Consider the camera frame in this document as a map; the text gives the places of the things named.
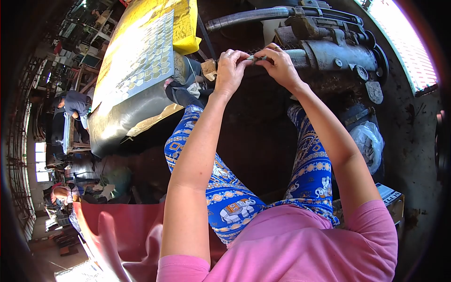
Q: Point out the clear plastic bag of pieces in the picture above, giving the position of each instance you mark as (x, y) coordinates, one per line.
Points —
(368, 144)

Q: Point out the person's left thumb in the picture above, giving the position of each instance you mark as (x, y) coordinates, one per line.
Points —
(243, 64)

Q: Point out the person's left fingers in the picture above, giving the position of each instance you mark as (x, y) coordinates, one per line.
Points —
(227, 53)

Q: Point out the person's right thumb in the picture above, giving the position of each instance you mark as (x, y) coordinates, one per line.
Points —
(265, 63)

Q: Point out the person's left index finger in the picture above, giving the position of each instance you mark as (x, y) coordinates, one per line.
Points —
(243, 54)

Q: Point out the cardboard box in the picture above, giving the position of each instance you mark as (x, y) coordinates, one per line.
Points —
(389, 199)

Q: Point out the person's right hand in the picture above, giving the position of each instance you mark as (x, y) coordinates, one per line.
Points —
(282, 68)

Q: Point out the person's right fingers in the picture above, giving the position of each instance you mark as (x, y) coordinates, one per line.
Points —
(274, 46)

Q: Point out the person's legs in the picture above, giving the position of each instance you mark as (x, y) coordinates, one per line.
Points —
(229, 204)

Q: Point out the mosaic tile sheet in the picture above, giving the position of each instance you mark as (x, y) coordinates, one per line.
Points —
(148, 56)

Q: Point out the bright window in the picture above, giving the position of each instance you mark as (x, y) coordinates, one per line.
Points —
(405, 42)

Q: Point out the person's right index finger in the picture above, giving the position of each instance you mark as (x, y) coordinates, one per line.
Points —
(264, 53)

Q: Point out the brown sponge piece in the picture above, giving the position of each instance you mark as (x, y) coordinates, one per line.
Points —
(209, 69)

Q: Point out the person's left hand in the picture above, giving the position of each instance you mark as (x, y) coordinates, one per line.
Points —
(227, 72)

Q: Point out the small grey tile piece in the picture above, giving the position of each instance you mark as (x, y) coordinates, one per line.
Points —
(255, 59)

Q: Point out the grey metal machine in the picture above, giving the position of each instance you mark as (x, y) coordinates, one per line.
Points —
(327, 45)

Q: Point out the person's body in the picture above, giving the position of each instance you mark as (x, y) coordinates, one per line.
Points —
(292, 246)

